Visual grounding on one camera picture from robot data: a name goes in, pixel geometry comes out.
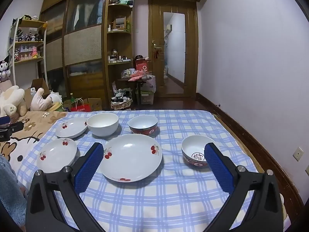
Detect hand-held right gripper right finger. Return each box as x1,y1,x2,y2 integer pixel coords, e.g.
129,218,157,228
203,142,284,232

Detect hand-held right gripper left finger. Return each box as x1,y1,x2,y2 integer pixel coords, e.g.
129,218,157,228
25,142,107,232

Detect small white cherry plate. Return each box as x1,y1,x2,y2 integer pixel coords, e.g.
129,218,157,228
55,118,88,140
36,138,78,174

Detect red bowl with seal mark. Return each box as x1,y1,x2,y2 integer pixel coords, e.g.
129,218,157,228
181,135,216,168

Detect large white cherry plate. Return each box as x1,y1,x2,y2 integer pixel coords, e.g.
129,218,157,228
98,133,163,183

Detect plain white bowl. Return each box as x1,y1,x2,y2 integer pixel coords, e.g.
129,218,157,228
86,112,119,137

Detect red patterned bowl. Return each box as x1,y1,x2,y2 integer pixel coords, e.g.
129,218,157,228
128,115,159,136

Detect brown floral printed blanket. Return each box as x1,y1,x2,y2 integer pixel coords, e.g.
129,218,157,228
0,111,71,172

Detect cream plush toy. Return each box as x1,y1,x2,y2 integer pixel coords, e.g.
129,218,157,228
0,85,26,117

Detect pink and white plush toy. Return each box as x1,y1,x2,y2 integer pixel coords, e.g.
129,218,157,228
30,87,64,112

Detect yellow green plush cushion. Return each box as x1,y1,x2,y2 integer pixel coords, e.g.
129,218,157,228
47,101,64,112

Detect large cardboard box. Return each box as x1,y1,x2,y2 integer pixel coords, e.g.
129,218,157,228
24,78,50,107

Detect light blue fuzzy garment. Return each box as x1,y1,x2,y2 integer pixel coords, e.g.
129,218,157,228
0,155,27,226

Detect black and purple plush toy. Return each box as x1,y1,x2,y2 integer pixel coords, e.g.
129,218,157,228
0,54,12,83

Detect white display shelf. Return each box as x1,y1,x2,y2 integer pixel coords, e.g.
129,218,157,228
7,17,48,87

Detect open cardboard box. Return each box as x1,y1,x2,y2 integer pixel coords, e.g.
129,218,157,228
85,97,103,112

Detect blue plaid cloth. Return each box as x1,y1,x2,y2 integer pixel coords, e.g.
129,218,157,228
18,109,291,232

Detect row of pink figure boxes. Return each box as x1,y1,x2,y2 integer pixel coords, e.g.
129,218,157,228
15,45,42,61

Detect wicker basket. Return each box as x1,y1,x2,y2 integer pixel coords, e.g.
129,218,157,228
110,97,134,111

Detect black white striped plush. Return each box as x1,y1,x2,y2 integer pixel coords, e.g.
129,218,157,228
112,88,133,102

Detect row of dark figurines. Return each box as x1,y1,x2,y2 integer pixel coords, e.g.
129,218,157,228
15,27,44,42

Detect clear plastic storage box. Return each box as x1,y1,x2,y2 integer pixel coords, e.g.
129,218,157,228
136,89,155,105

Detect small dark side table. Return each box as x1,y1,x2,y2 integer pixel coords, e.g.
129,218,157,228
117,76,153,107

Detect pink cloth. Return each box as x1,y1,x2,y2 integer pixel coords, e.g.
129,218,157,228
127,72,146,82

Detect white plastic bag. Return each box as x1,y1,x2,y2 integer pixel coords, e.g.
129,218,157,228
142,75,156,93

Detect wooden wardrobe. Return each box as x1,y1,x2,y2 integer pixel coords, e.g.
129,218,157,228
39,0,110,112

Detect red bag with white print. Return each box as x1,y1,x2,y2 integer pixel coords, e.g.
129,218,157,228
134,56,149,74

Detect wooden corner shelf unit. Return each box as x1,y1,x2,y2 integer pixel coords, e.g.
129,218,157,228
104,0,136,110

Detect wooden door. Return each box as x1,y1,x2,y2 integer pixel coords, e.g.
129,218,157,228
148,0,199,99

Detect red paper bag with handles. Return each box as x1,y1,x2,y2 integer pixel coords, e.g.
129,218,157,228
70,97,92,113

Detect brass door handle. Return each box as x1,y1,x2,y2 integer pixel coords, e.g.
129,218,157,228
152,42,163,60

